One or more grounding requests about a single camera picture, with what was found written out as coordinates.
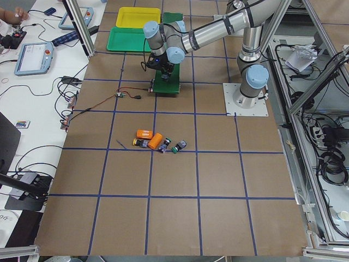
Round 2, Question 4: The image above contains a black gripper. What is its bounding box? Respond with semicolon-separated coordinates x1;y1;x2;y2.
146;53;175;82

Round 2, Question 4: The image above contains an orange cylinder with label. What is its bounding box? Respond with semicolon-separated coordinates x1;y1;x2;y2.
136;129;153;140

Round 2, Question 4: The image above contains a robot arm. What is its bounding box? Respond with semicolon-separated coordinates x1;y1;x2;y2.
141;1;281;101

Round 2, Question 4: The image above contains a green conveyor belt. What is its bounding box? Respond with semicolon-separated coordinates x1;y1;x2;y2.
143;12;185;94

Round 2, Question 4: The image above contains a green plastic tray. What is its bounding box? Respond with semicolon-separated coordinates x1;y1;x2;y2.
106;27;151;52

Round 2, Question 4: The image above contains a plain orange cylinder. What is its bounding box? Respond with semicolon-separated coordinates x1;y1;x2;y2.
148;133;163;150

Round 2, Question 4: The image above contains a green push button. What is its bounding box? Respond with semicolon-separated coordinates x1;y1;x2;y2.
171;140;187;153
158;138;171;153

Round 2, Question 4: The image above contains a yellow plastic tray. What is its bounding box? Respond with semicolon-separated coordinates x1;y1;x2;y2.
116;7;161;28

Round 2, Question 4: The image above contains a folded blue plaid umbrella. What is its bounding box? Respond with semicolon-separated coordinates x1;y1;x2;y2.
52;31;79;46

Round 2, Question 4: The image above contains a far teach pendant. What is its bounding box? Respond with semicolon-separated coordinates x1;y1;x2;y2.
58;6;94;31

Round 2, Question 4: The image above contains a teach pendant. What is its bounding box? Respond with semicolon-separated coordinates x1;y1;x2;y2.
14;41;54;76
58;6;94;31

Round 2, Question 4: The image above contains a near teach pendant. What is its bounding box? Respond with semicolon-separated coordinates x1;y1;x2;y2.
14;41;54;76

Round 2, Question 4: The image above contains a red black power cable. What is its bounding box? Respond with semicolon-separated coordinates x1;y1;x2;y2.
70;86;153;118

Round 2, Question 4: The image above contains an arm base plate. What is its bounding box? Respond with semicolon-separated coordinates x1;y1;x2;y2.
223;83;269;117

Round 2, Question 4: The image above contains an aluminium frame post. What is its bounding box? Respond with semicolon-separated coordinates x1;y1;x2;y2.
62;0;95;57

